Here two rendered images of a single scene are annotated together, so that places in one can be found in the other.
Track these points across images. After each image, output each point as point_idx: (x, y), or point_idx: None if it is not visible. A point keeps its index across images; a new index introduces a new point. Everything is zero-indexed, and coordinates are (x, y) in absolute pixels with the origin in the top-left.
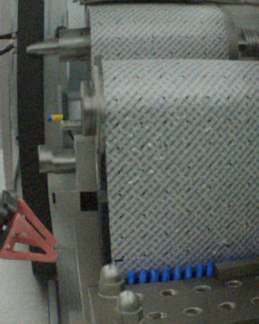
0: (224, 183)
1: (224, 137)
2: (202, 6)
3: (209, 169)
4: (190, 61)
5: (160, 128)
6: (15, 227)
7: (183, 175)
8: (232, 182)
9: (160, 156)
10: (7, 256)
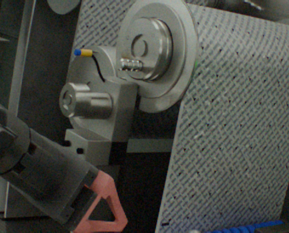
0: (261, 144)
1: (271, 99)
2: None
3: (254, 129)
4: (243, 16)
5: (229, 83)
6: (105, 190)
7: (235, 132)
8: (267, 144)
9: (223, 111)
10: (84, 228)
